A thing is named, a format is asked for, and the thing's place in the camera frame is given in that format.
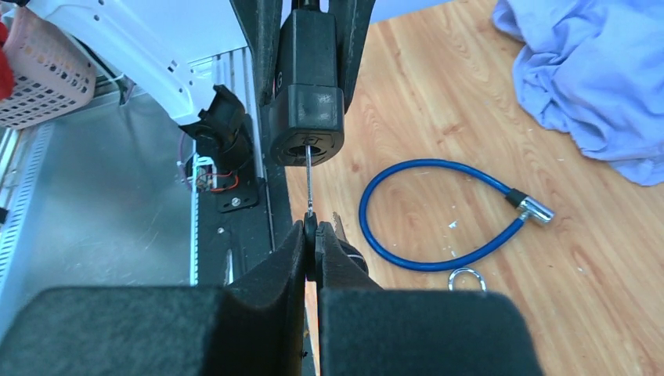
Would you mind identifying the small black padlock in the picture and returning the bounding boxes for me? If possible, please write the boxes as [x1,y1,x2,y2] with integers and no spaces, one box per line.
[269,1,345,166]

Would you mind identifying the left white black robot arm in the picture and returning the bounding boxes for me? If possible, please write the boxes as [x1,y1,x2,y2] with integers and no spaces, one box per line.
[24,1,374,168]

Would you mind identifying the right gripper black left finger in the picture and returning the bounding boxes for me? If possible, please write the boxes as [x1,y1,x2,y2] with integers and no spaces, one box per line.
[199,221,307,375]

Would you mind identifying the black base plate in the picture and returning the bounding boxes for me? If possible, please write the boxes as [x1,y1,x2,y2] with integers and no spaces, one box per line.
[197,52,312,376]

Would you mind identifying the black head key pair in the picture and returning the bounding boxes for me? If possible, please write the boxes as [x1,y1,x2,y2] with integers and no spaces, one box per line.
[303,145,370,284]

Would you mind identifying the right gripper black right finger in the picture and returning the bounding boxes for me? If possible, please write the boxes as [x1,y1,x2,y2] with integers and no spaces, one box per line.
[316,222,543,375]

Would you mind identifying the blue cable lock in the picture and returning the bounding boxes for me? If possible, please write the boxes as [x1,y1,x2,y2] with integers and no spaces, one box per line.
[358,158,555,273]

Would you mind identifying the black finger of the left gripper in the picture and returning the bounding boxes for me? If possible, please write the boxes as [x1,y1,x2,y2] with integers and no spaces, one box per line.
[328,0,376,112]
[230,0,283,107]

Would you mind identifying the brass padlock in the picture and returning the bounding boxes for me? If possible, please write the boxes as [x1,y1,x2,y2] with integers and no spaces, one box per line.
[447,267,488,291]

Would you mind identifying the pink perforated basket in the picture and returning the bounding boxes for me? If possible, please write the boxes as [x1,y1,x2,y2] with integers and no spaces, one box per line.
[1,8,96,129]

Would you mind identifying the crumpled lavender cloth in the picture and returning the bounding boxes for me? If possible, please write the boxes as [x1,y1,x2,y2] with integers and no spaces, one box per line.
[492,1,663,186]

